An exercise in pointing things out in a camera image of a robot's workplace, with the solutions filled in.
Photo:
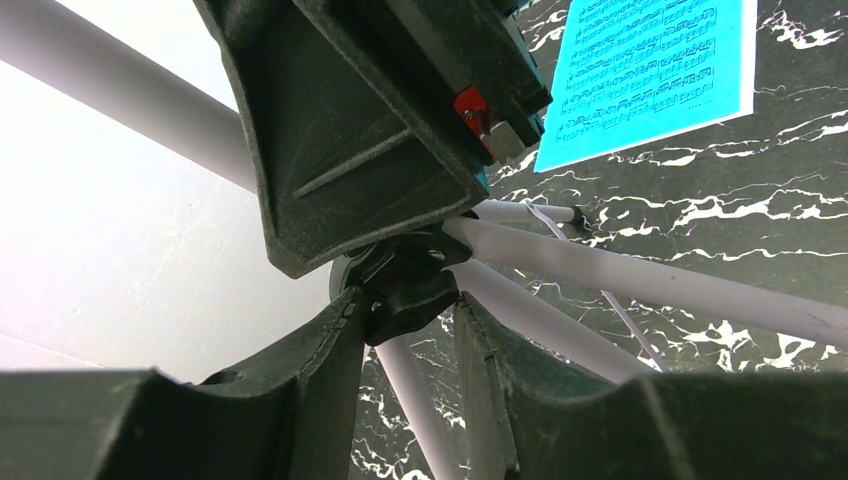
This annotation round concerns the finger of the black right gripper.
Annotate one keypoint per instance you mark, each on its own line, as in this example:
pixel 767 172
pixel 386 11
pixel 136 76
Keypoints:
pixel 478 50
pixel 351 139

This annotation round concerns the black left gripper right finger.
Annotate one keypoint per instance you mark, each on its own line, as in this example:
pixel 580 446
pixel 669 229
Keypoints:
pixel 531 416

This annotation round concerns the white sheet music book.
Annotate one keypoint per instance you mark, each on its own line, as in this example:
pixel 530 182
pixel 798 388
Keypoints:
pixel 748 20

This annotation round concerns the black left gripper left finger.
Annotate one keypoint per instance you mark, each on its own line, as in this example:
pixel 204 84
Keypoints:
pixel 286 412

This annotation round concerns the blue sheet music page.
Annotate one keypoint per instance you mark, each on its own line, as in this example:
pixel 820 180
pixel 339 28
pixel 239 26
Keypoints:
pixel 632 72

